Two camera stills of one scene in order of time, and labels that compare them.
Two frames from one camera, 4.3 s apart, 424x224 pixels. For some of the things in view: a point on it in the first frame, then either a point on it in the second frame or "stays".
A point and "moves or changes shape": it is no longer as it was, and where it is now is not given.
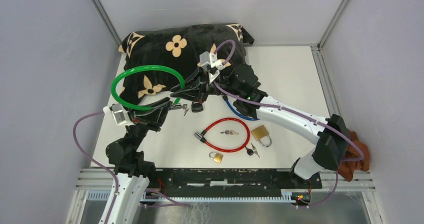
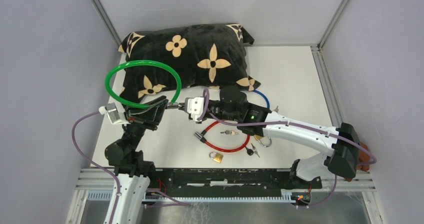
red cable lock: x=202 y=135 stays
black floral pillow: x=157 y=62 stays
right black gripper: x=200 y=77 → x=203 y=117
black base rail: x=162 y=180 stays
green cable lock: x=118 y=76 moves or changes shape
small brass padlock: x=216 y=157 stays
